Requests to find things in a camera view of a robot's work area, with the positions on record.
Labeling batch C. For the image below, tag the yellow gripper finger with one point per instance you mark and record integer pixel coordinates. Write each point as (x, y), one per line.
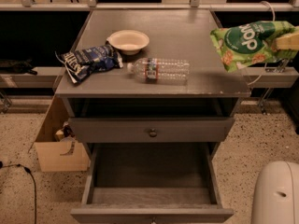
(288, 41)

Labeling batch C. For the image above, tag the green rice chip bag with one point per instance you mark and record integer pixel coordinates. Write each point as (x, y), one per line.
(245, 45)

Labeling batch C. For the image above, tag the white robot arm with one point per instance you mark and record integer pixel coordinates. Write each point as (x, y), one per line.
(276, 194)

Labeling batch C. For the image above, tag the grey wooden drawer cabinet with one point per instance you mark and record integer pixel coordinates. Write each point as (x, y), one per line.
(179, 34)

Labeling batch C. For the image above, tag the closed grey top drawer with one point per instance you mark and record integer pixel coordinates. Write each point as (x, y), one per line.
(134, 130)

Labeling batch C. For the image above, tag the blue chip bag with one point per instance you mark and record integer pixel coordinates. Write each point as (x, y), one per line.
(80, 64)

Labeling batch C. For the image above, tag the open grey middle drawer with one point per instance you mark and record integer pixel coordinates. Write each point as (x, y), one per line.
(151, 184)

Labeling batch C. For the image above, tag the clear plastic water bottle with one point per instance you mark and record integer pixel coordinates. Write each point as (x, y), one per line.
(160, 71)

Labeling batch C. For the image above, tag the white paper bowl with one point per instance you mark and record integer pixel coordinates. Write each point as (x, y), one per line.
(129, 42)

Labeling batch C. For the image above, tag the cardboard box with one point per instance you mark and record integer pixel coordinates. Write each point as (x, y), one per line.
(56, 151)

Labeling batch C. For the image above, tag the black object on ledge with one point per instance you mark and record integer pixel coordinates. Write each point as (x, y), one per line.
(17, 67)

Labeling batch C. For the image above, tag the metal railing frame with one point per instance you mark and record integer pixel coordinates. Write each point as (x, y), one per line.
(216, 5)

